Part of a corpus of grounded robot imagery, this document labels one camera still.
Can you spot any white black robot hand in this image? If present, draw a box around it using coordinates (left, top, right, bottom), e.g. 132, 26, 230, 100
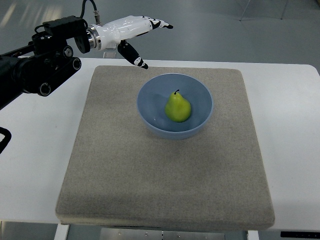
87, 15, 173, 69

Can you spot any green pear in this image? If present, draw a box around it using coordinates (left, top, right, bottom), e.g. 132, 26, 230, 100
164, 89, 192, 123

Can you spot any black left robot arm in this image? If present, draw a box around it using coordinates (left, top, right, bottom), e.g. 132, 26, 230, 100
0, 15, 90, 109

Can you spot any blue bowl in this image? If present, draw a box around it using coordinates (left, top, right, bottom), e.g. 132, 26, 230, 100
136, 73, 214, 140

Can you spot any grey felt mat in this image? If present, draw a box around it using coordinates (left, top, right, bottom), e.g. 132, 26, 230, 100
55, 66, 275, 232

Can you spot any metal plate under table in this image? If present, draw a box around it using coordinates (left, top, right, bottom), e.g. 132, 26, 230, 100
99, 228, 226, 240

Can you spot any white table leg left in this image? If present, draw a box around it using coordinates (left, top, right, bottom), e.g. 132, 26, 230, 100
54, 224, 70, 240

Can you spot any white table leg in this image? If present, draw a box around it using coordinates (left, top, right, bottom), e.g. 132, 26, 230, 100
54, 224, 70, 240
247, 230, 260, 240

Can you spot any white table leg right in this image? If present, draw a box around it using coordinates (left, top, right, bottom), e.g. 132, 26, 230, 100
247, 230, 260, 240

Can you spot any black bar bottom right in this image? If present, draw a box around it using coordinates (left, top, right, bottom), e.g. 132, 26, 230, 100
280, 231, 320, 239

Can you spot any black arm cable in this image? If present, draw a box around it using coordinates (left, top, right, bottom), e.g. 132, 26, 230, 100
0, 0, 102, 155

